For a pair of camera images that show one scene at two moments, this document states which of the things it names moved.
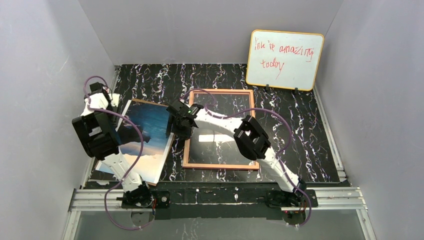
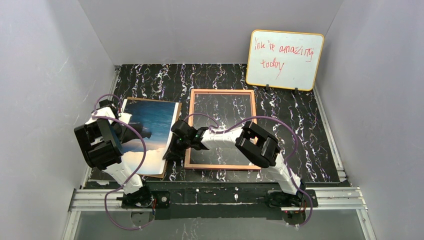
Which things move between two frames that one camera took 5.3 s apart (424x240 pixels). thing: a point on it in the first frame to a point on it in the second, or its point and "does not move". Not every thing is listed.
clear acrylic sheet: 213,146 does not move
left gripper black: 108,108 does not move
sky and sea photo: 147,157 does not move
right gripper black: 177,124 to 173,152
